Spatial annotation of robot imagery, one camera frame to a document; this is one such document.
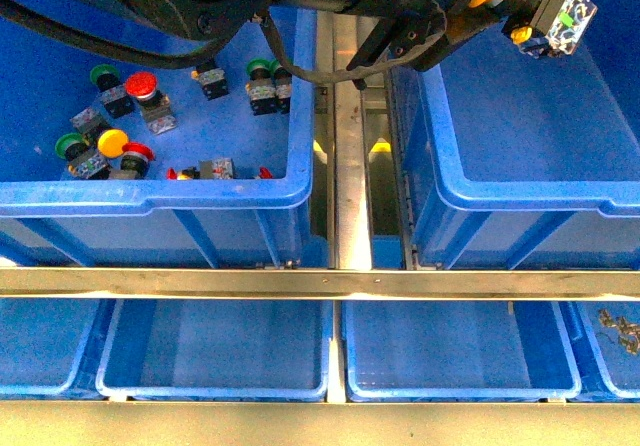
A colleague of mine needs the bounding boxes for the metal shelf front rail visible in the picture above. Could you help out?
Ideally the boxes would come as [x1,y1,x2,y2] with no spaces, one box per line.
[1,267,639,301]

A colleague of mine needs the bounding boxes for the large yellow mushroom push button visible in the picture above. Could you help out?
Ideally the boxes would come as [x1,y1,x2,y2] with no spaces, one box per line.
[447,0,598,59]

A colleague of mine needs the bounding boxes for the metal divider rail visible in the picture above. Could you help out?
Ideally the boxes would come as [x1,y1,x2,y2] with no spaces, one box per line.
[316,12,372,271]

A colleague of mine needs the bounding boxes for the lower blue bin with parts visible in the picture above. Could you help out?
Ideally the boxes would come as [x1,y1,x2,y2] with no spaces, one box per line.
[560,301,639,403]

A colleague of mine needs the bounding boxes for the green push button lower left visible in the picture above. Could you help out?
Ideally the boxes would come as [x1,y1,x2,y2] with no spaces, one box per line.
[55,133,111,180]

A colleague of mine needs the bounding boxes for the small black metal parts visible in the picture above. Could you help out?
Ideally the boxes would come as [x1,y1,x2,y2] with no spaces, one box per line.
[598,309,639,356]

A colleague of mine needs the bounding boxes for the green push button pair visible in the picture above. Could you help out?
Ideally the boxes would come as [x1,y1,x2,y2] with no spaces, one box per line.
[245,58,292,116]

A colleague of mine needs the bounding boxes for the yellow push button in bin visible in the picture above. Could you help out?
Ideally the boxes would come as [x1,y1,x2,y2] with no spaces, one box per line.
[70,107,129,159]

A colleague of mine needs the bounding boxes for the lower blue bin left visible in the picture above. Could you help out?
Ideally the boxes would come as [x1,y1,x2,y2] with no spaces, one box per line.
[96,300,332,402]

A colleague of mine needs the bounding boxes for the red push button lower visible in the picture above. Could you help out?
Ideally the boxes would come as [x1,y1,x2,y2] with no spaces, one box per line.
[108,142,155,180]

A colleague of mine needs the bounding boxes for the blue bin with buttons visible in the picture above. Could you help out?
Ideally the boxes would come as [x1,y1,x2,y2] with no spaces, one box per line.
[1,21,314,268]

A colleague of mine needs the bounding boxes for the empty blue middle bin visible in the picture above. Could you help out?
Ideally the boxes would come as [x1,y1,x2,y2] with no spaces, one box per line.
[391,0,639,270]

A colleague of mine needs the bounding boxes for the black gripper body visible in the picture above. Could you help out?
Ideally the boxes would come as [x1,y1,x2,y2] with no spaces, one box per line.
[344,0,480,71]

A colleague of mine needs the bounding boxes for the red mushroom push button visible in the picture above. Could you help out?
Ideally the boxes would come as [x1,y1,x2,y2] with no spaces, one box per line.
[124,71,177,135]

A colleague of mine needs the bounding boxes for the lower blue bin middle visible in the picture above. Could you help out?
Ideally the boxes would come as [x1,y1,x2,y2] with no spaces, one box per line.
[342,301,582,403]

